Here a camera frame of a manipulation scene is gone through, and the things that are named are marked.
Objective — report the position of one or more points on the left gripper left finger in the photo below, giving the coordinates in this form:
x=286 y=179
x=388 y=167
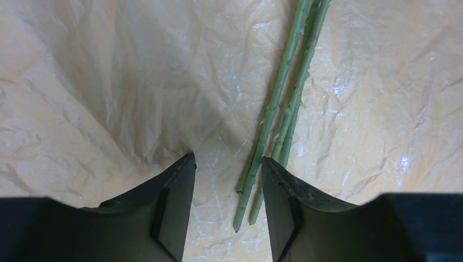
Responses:
x=147 y=223

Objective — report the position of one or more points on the remaining flower bunch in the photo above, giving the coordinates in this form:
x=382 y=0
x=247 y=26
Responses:
x=305 y=30

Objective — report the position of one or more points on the orange flower bouquet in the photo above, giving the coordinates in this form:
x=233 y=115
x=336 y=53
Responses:
x=99 y=96

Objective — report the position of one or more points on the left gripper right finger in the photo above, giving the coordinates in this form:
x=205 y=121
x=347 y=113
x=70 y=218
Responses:
x=307 y=224

